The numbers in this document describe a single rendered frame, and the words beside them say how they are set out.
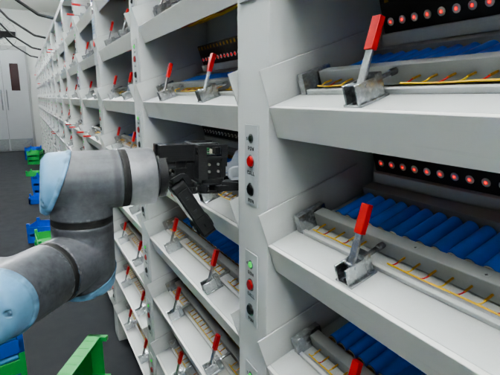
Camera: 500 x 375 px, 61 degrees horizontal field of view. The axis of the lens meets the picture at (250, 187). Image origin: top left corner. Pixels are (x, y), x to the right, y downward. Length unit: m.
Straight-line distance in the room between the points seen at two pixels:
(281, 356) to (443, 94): 0.47
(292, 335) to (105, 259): 0.31
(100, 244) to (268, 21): 0.40
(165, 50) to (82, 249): 0.75
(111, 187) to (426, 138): 0.43
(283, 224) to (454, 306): 0.27
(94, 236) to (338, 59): 0.44
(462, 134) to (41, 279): 0.49
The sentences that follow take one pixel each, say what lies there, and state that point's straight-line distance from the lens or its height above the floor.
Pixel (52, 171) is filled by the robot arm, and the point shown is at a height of 1.05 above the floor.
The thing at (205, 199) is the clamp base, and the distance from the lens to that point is 0.85.
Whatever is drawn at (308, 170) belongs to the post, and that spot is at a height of 1.04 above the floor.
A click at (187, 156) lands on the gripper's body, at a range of 0.69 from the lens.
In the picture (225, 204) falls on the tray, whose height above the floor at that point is 0.95.
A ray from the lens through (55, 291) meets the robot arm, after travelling 0.61.
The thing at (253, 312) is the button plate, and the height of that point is 0.81.
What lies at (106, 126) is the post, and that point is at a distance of 1.93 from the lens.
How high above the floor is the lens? 1.15
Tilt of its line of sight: 12 degrees down
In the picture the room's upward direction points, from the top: straight up
